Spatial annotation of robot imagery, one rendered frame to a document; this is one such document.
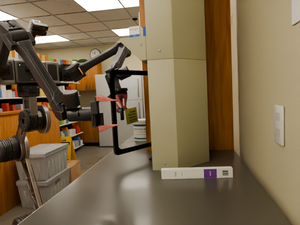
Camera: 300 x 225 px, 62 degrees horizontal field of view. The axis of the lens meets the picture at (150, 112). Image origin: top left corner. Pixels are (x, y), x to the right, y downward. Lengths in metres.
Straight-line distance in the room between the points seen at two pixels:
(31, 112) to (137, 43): 0.97
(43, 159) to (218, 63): 2.32
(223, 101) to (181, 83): 0.41
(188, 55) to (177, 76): 0.12
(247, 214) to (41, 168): 2.70
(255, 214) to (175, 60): 0.64
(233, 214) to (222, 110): 0.79
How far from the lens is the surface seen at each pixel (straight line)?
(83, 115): 1.02
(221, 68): 1.44
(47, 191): 3.26
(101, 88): 6.30
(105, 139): 6.38
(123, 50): 1.61
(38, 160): 3.19
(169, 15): 1.10
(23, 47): 1.20
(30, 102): 1.81
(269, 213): 0.78
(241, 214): 0.76
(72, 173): 3.90
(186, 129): 1.10
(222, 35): 1.46
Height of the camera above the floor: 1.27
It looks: 4 degrees down
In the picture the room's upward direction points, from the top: 3 degrees counter-clockwise
